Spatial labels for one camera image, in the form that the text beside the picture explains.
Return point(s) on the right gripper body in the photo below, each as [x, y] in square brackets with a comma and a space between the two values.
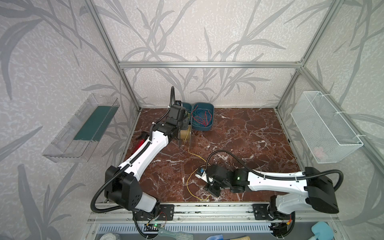
[213, 184]

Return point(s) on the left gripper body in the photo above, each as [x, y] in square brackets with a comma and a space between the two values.
[183, 127]

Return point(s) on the teal bin with yellow cables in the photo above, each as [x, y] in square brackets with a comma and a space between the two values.
[188, 108]

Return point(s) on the teal bin with red cables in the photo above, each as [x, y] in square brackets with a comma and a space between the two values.
[202, 118]

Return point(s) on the dark grey foam spool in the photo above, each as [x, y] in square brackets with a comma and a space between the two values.
[184, 136]

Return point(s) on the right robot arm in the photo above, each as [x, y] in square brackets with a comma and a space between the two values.
[300, 191]

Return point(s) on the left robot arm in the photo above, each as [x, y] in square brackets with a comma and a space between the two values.
[121, 189]

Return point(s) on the red spray bottle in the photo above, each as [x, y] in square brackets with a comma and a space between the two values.
[140, 142]

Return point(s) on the green circuit board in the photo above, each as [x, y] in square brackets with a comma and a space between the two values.
[154, 227]

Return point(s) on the light blue plastic object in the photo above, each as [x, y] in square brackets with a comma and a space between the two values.
[322, 231]

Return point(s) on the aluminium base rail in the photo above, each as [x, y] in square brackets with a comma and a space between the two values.
[191, 212]

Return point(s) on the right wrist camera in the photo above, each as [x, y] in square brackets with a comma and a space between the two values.
[201, 173]

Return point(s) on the teal handled tool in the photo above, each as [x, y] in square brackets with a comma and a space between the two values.
[175, 235]

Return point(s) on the white wire mesh basket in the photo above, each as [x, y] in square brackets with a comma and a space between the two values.
[326, 132]

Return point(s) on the clear plastic wall shelf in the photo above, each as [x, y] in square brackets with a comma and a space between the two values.
[79, 138]

